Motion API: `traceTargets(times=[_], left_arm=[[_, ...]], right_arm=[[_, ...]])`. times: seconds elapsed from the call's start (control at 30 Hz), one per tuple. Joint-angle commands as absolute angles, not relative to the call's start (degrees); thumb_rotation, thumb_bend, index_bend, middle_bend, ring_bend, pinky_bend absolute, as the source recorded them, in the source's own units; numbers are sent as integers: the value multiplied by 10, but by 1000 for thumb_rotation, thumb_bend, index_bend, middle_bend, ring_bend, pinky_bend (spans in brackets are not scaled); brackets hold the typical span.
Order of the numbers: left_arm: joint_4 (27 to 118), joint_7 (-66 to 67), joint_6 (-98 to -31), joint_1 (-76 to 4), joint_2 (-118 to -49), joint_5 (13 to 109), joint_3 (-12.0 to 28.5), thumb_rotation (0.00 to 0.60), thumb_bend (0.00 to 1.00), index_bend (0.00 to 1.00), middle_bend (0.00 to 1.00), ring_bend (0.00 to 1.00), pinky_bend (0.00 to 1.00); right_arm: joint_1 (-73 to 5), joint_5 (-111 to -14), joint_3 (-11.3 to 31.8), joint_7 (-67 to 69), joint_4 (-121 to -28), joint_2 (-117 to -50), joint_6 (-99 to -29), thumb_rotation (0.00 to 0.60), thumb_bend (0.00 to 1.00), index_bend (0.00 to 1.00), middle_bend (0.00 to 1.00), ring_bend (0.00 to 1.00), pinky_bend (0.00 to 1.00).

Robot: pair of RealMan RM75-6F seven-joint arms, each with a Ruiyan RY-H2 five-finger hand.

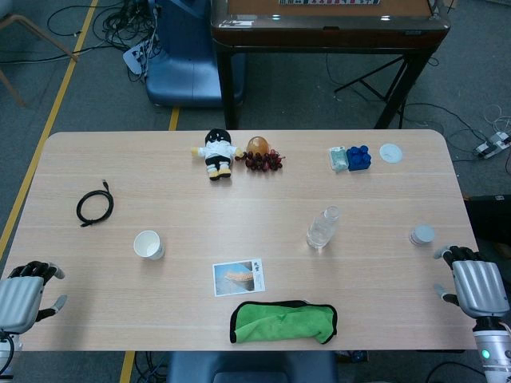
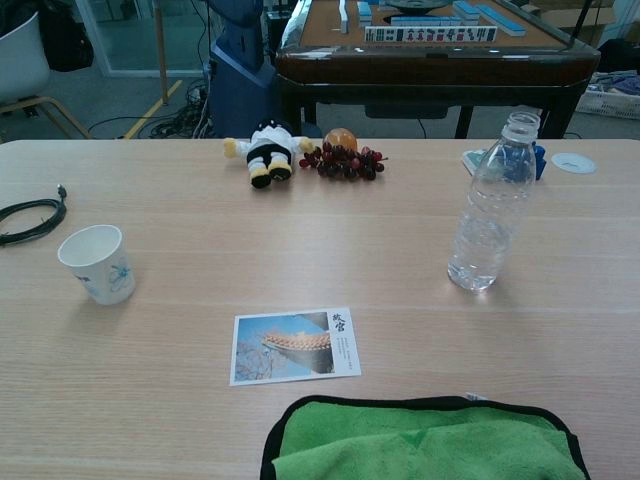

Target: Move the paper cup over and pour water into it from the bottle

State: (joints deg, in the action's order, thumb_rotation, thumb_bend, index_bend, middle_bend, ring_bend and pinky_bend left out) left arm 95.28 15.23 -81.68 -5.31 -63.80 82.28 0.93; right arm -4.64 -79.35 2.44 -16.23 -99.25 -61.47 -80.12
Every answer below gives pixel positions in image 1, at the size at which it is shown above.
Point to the bottle cap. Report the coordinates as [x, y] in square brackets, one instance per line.
[422, 234]

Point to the grey white power strip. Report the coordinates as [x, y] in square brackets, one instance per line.
[493, 144]

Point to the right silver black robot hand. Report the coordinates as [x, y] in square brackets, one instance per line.
[477, 285]

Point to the clear plastic water bottle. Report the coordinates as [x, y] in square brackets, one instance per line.
[319, 231]

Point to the photo postcard with roof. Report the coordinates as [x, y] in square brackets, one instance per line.
[238, 277]

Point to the dark blue robot chassis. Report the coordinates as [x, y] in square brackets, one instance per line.
[247, 365]

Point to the black box with label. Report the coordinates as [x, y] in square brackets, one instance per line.
[491, 215]

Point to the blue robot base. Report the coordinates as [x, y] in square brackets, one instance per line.
[179, 60]

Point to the pale green tissue pack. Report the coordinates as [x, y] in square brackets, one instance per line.
[338, 159]

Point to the white power strip with plugs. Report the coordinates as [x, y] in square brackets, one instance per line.
[135, 58]

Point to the face-up mahjong tile row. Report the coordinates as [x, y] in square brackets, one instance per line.
[327, 2]

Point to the dark red grape bunch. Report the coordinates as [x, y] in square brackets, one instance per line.
[259, 161]

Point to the green cloth black trim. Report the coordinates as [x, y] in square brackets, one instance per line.
[283, 323]

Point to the white paper cup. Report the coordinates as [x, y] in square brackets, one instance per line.
[145, 243]

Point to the white chair wooden legs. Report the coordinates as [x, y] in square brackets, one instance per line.
[40, 34]

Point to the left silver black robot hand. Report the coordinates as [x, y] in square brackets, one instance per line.
[20, 297]

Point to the blue toy building block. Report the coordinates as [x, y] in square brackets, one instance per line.
[359, 157]

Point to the dark brown mahjong table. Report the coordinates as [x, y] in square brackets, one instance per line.
[319, 36]

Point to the plush doll black hair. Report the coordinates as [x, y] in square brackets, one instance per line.
[217, 151]

